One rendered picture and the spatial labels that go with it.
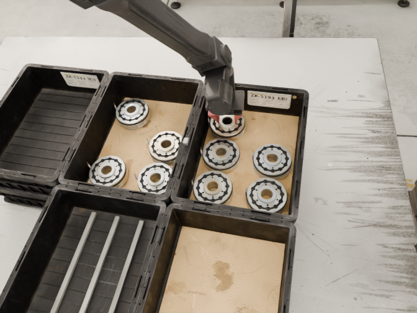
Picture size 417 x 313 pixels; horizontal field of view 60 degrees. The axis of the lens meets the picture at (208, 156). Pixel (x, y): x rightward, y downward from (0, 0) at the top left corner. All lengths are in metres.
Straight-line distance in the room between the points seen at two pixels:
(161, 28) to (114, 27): 2.31
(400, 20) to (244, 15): 1.08
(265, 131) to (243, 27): 1.76
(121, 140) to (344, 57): 0.89
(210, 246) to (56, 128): 0.63
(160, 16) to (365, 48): 1.05
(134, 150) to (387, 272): 0.77
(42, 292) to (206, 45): 0.69
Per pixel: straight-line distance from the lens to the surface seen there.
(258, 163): 0.99
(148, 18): 0.66
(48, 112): 1.31
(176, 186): 0.89
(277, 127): 1.10
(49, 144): 1.22
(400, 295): 1.10
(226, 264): 0.91
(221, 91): 0.85
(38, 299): 1.01
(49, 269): 1.02
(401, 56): 2.70
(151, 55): 1.56
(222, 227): 0.91
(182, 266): 0.92
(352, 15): 2.94
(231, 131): 1.05
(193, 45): 0.77
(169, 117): 1.15
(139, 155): 1.08
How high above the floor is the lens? 1.70
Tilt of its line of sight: 57 degrees down
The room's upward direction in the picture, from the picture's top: 9 degrees counter-clockwise
